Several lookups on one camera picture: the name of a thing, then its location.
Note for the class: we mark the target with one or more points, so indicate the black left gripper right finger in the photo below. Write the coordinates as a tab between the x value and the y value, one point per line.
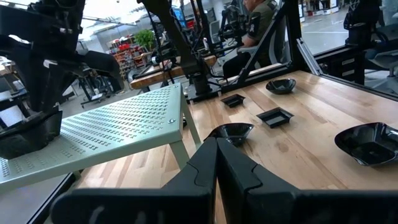
248	199

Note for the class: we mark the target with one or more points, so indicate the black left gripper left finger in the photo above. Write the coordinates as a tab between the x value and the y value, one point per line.
186	193

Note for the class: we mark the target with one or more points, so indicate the black wavy mini plate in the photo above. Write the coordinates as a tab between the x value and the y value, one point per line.
28	140
236	130
370	144
280	86

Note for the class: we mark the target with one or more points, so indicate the black square mini plate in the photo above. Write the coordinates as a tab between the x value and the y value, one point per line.
233	100
275	117

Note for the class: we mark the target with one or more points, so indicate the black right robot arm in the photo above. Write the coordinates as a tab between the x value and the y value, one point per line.
177	37

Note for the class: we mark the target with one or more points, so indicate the green perforated metal shelf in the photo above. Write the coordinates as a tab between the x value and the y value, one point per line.
124	124

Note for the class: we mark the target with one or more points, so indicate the wooden background table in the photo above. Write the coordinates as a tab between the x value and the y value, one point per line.
155	78

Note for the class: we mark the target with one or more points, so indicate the green leafy plant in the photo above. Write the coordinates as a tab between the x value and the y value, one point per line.
144	39

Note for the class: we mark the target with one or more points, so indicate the silver aluminium strut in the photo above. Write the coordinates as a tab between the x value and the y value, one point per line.
307	56

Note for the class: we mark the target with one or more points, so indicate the black drawer cabinet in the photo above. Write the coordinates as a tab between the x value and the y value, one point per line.
339	63

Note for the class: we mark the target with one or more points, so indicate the person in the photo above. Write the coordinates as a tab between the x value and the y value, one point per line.
261	21

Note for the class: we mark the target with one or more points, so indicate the grey office chair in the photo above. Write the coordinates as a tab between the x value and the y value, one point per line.
384	59

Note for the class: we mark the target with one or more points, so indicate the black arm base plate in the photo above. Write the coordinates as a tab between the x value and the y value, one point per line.
203	94

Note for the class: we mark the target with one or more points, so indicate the black aluminium table frame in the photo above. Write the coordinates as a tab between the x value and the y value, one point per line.
293	34

